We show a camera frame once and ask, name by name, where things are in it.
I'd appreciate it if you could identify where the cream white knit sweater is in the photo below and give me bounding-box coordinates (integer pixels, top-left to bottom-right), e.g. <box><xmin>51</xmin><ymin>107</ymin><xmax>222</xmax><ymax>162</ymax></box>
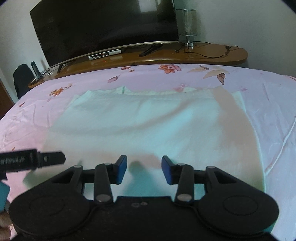
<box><xmin>44</xmin><ymin>87</ymin><xmax>265</xmax><ymax>196</ymax></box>

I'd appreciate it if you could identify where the person's left hand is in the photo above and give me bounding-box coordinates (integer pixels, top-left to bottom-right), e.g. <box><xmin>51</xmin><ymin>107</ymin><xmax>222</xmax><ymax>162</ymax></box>
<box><xmin>0</xmin><ymin>211</ymin><xmax>12</xmax><ymax>241</ymax></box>

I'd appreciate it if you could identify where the brown wooden door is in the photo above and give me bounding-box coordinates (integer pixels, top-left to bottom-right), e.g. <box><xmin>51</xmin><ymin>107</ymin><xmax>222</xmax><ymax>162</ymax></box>
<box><xmin>0</xmin><ymin>81</ymin><xmax>14</xmax><ymax>119</ymax></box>

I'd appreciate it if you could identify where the chair with black jacket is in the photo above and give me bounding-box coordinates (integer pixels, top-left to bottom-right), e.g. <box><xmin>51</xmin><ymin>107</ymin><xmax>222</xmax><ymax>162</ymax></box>
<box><xmin>13</xmin><ymin>64</ymin><xmax>35</xmax><ymax>99</ymax></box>

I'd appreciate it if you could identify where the pink floral bed sheet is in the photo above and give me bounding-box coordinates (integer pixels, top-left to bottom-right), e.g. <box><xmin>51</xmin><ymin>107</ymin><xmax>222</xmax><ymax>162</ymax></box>
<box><xmin>1</xmin><ymin>64</ymin><xmax>295</xmax><ymax>240</ymax></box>

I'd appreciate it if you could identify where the silver set-top box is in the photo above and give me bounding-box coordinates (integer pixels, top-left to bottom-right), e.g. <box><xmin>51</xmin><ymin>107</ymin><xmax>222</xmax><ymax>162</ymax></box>
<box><xmin>88</xmin><ymin>49</ymin><xmax>121</xmax><ymax>60</ymax></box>

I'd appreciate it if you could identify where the brown wooden tv cabinet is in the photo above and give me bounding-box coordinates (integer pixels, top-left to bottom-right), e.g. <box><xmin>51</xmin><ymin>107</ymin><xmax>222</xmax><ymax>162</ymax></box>
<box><xmin>29</xmin><ymin>42</ymin><xmax>248</xmax><ymax>89</ymax></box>

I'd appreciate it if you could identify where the large black curved television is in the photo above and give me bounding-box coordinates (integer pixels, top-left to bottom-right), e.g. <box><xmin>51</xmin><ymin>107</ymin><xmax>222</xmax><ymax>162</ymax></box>
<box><xmin>30</xmin><ymin>0</ymin><xmax>178</xmax><ymax>66</ymax></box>

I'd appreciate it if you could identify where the glass cylinder table lamp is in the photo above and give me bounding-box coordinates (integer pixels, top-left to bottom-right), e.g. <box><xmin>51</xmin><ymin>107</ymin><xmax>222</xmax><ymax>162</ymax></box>
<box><xmin>175</xmin><ymin>9</ymin><xmax>198</xmax><ymax>50</ymax></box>

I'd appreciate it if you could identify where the black lamp power cable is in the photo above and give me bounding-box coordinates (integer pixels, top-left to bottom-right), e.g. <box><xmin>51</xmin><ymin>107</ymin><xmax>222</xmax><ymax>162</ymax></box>
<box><xmin>175</xmin><ymin>41</ymin><xmax>240</xmax><ymax>59</ymax></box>

